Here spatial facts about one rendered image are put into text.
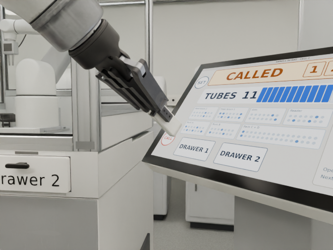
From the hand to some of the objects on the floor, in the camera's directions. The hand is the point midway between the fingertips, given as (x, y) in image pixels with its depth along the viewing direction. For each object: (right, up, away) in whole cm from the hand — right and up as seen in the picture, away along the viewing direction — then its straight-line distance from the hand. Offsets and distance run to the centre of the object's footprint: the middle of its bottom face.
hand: (165, 119), depth 53 cm
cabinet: (-64, -99, +96) cm, 152 cm away
